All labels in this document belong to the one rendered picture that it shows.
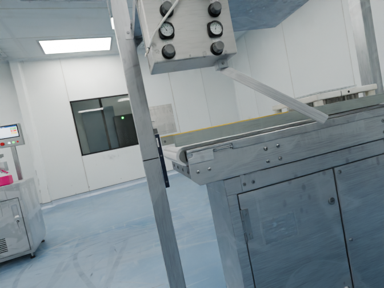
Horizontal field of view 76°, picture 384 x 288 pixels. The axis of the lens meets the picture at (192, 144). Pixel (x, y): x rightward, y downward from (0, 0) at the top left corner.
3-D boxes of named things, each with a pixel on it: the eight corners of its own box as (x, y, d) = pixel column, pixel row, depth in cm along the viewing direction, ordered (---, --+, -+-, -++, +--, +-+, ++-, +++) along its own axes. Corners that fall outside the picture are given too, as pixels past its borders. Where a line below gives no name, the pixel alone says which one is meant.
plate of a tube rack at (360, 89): (318, 100, 75) (316, 94, 75) (272, 111, 99) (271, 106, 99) (378, 88, 82) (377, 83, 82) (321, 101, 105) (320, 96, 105)
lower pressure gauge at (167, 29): (160, 38, 57) (157, 21, 57) (159, 40, 58) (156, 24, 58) (176, 36, 58) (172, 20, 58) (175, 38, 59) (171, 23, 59)
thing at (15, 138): (6, 183, 263) (-8, 126, 260) (9, 182, 273) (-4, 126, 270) (31, 178, 271) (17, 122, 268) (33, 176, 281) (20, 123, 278)
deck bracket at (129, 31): (126, 34, 82) (123, 20, 82) (126, 39, 87) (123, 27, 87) (134, 32, 83) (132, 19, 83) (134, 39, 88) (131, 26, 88)
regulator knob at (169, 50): (164, 56, 56) (160, 37, 56) (163, 60, 59) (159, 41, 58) (178, 55, 57) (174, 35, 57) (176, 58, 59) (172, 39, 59)
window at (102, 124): (82, 156, 515) (69, 101, 509) (82, 156, 516) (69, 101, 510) (146, 143, 563) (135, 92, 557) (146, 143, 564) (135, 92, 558)
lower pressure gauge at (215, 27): (210, 36, 60) (207, 20, 60) (208, 38, 61) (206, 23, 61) (224, 34, 61) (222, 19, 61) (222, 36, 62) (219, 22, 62)
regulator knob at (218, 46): (215, 52, 59) (211, 35, 59) (211, 56, 62) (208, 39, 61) (227, 51, 60) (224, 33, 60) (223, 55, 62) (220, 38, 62)
